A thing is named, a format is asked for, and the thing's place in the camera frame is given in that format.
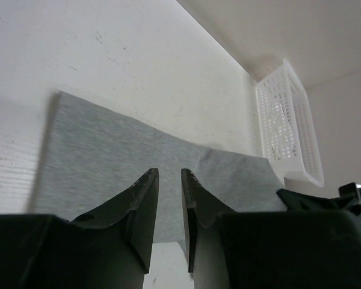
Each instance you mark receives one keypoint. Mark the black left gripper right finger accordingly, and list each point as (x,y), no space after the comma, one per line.
(285,249)

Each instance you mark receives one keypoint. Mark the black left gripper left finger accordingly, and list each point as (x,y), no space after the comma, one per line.
(109,246)

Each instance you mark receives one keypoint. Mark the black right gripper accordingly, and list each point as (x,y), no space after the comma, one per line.
(297,201)

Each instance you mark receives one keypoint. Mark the grey tank top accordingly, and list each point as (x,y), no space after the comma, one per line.
(90,154)

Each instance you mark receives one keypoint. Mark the white plastic mesh basket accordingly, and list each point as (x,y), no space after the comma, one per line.
(287,131)

